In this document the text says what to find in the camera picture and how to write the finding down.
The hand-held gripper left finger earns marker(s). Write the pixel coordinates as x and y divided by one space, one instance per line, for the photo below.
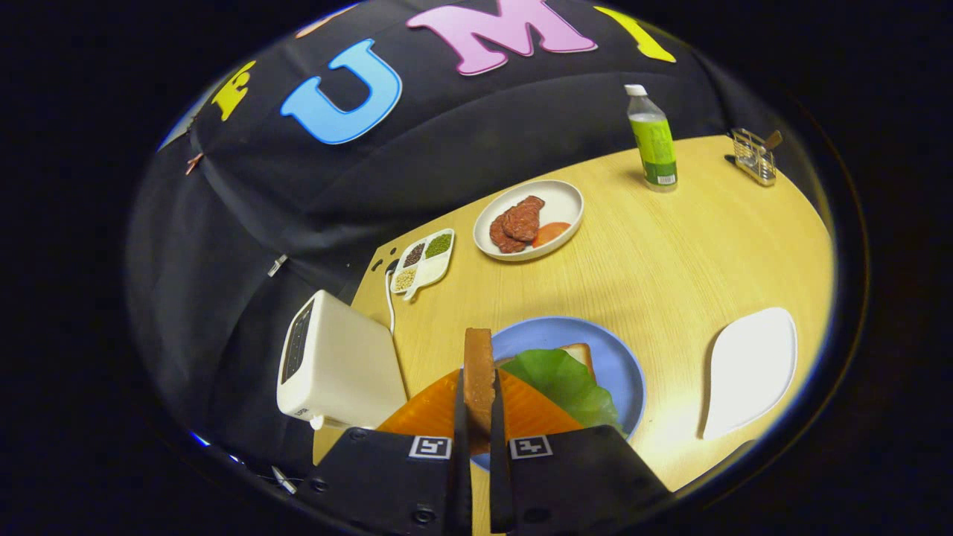
461 476

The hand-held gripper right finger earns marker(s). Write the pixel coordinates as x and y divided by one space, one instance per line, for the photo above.
500 484

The toasted bread slice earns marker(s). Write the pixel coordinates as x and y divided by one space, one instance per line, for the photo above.
479 372

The green lettuce leaf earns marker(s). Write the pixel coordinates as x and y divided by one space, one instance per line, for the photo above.
566 380

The white bread slice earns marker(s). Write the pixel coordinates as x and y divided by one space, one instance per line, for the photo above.
584 353

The white toaster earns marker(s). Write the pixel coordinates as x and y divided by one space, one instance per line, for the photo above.
350 365

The round blue plate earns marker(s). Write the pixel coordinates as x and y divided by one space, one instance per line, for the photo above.
618 365

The white divided condiment dish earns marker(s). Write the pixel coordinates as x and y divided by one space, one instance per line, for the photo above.
428 269

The brown meat piece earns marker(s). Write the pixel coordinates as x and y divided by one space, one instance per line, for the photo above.
525 219
499 238

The red tomato slice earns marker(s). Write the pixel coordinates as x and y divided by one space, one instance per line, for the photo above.
551 232

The white clip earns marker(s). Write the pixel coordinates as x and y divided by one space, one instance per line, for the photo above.
277 265

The round white plate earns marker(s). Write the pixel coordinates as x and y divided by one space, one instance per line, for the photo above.
562 205

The green label plastic bottle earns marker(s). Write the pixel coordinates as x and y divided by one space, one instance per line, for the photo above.
655 149

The pink clothespin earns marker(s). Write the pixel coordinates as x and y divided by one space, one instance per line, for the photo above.
193 163

